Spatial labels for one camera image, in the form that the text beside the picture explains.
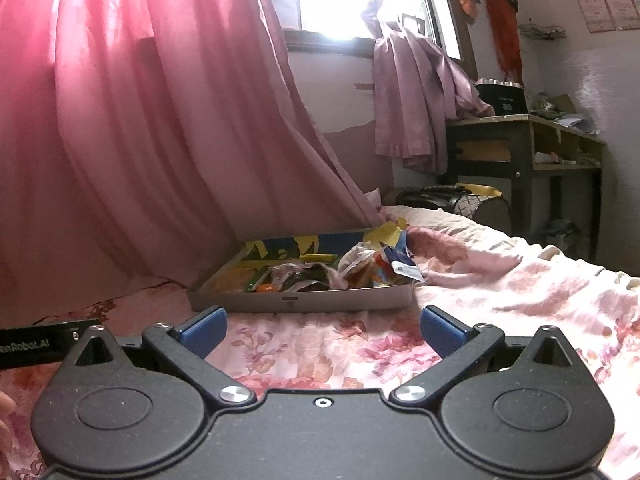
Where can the thin green snack packet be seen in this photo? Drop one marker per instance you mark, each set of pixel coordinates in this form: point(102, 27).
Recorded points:
point(257, 278)

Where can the person's left hand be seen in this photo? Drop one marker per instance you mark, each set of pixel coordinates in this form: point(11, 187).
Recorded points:
point(5, 412)

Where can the yellow paper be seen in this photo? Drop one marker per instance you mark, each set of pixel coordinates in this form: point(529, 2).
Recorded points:
point(482, 189)

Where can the red hanging decoration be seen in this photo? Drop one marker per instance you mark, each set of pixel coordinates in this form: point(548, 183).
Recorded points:
point(505, 35)

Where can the lilac curtain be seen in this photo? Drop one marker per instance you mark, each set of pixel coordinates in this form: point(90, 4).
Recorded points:
point(415, 100)

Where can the pile of papers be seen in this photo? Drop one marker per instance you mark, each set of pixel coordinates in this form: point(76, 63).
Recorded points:
point(570, 120)

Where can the clear plastic snack packet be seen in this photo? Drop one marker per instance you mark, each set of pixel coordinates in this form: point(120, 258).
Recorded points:
point(357, 255)

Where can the printed cardboard box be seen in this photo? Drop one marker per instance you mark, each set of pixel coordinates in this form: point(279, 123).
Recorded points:
point(325, 302)

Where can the pink curtain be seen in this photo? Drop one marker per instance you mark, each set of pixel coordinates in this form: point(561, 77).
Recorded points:
point(150, 135)

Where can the wooden desk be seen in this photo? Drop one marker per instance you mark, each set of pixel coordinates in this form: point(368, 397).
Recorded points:
point(480, 150)

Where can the window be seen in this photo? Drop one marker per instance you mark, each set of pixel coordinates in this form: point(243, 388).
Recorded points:
point(340, 0)

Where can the pink wall poster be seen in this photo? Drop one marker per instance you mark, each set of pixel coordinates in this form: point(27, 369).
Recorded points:
point(624, 9)
point(594, 11)

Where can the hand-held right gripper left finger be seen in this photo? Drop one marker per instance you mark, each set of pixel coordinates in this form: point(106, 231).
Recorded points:
point(202, 332)

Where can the orange hanging decoration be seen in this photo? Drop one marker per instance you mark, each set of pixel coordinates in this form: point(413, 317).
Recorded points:
point(470, 2)

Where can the black box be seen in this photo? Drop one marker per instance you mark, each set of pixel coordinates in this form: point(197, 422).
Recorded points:
point(502, 102)

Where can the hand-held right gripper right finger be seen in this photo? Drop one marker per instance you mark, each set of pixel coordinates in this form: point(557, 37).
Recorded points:
point(440, 332)

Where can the green white snack pouch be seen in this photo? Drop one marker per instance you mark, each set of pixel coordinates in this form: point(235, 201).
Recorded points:
point(300, 277)

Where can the floral bedsheet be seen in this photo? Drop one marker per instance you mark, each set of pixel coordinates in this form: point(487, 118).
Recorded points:
point(525, 300)

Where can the patterned bag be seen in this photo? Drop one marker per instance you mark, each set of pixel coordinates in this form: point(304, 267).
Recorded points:
point(482, 212)

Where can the blue white snack packet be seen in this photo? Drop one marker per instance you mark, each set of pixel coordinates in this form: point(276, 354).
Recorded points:
point(405, 265)

